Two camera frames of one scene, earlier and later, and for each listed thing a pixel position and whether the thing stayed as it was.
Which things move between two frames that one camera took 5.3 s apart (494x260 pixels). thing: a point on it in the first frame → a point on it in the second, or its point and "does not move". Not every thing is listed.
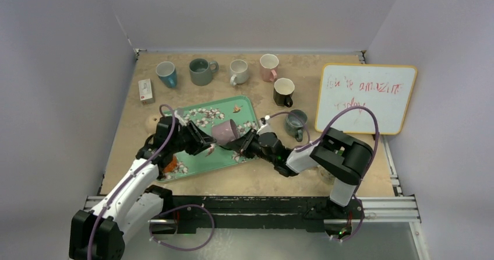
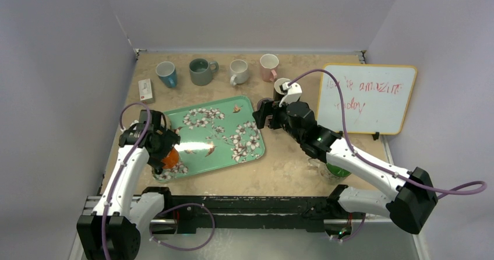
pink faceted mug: [269, 63] does not move
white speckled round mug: [239, 68] does not move
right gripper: [249, 144] → [272, 113]
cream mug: [325, 175] does not move
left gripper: [198, 143] → [169, 140]
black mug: [283, 90] does not move
